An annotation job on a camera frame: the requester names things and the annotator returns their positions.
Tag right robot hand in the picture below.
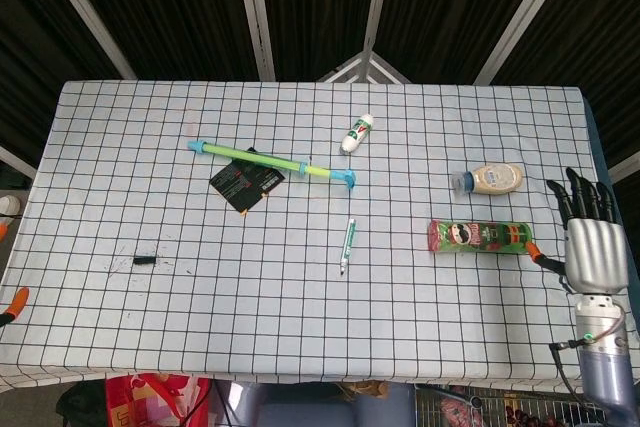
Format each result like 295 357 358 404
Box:
525 166 629 296

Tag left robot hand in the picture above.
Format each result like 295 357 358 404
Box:
0 219 30 331

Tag green white marker body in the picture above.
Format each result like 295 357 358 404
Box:
339 218 357 277

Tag green Pringles can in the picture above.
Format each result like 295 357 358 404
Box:
427 218 534 257

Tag black bag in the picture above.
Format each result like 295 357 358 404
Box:
55 380 109 427

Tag mayonnaise squeeze bottle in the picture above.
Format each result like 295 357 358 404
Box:
452 163 525 197

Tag red shopping bag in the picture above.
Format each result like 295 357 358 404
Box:
104 372 214 427

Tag black card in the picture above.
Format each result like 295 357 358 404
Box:
209 146 287 217

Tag small white bottle green label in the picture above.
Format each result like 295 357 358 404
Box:
339 113 375 155

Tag light blue checkered tablecloth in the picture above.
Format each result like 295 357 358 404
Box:
0 79 640 392

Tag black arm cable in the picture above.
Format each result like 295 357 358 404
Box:
548 314 631 408

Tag wire mesh basket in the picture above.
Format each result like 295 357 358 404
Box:
414 383 609 427

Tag white triangular frame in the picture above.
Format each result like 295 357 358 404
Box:
317 51 411 85

